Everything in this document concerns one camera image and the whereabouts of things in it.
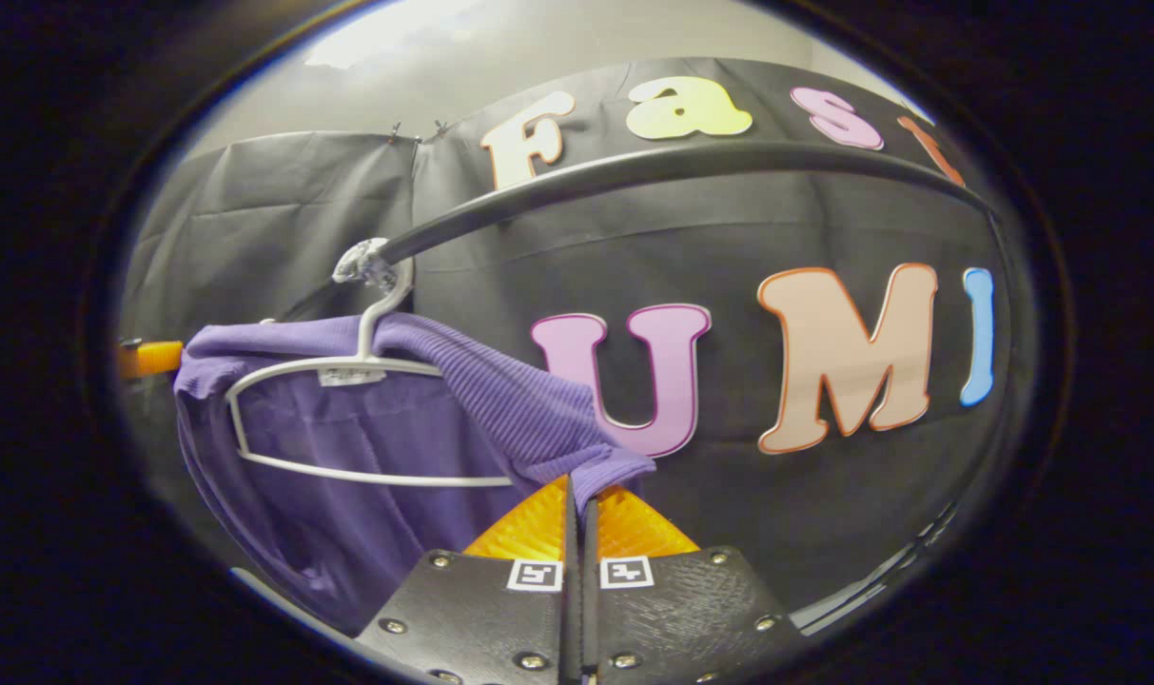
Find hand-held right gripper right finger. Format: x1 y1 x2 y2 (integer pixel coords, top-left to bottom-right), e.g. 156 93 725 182
581 485 806 685

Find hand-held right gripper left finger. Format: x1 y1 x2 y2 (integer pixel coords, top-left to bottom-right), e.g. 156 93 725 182
356 476 578 685

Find purple shirt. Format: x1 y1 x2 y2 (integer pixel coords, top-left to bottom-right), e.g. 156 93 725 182
172 312 658 636

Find black clothes rack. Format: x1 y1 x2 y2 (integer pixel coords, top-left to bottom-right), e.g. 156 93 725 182
272 141 1010 324

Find white hanger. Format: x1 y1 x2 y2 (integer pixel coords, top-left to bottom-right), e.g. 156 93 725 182
225 238 516 489

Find black backdrop cloth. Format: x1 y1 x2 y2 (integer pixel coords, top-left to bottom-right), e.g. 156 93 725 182
118 57 1015 629

